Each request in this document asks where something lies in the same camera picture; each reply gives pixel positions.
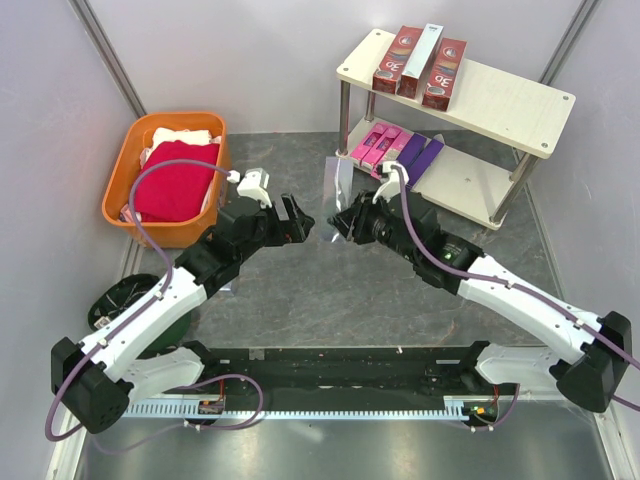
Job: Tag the small pink packet in basket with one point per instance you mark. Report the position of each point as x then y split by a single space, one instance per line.
127 215

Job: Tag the white cable duct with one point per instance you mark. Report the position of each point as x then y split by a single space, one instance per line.
200 409

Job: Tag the pink toothpaste box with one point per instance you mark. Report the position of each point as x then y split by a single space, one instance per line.
382 145
392 152
366 151

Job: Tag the silver toothpaste box long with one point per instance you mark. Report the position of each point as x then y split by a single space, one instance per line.
337 189

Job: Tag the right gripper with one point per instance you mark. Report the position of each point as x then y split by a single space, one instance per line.
353 222

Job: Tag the white cloth in basket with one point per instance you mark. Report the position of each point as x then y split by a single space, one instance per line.
189 137

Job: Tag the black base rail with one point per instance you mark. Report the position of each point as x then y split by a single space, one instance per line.
344 376

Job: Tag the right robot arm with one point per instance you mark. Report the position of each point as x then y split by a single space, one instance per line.
585 355

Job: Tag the holographic purple toothpaste box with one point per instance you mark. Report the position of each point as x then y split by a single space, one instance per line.
411 150

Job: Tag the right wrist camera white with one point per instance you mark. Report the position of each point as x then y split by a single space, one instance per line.
394 179

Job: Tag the red folded cloth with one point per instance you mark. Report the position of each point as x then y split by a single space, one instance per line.
175 193

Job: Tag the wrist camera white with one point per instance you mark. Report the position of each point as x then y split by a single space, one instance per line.
394 179
252 184

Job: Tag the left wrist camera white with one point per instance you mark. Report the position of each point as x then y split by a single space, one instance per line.
252 184

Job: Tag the silver toothpaste box small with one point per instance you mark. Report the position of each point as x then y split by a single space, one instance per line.
229 287

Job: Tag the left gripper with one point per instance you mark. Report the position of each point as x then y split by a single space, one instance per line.
294 230

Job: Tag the white two-tier shelf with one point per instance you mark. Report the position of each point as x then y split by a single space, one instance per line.
520 113

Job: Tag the orange plastic basket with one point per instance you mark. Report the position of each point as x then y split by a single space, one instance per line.
127 168

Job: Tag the red 3D toothpaste box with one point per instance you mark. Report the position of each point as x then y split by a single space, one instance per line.
441 81
421 58
387 75

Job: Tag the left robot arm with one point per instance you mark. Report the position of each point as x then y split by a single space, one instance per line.
97 378

